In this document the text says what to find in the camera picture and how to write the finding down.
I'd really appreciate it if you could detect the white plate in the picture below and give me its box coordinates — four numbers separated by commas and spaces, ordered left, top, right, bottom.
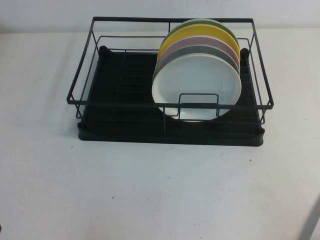
151, 53, 243, 123

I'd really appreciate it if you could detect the green plate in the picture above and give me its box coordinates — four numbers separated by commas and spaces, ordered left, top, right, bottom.
163, 18, 238, 46

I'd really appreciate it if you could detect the black wire dish rack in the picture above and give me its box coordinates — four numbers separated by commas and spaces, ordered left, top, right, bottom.
66, 16, 275, 131

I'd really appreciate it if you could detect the yellow plate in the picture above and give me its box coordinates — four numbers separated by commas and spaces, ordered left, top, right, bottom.
157, 24, 240, 61

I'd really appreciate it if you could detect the black plastic drip tray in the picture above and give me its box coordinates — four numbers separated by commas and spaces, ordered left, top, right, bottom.
77, 44, 265, 148

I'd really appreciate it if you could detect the pink plate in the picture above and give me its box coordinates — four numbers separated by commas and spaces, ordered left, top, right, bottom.
156, 35, 241, 71

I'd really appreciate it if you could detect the grey plate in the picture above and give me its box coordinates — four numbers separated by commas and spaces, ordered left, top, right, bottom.
152, 44, 241, 78

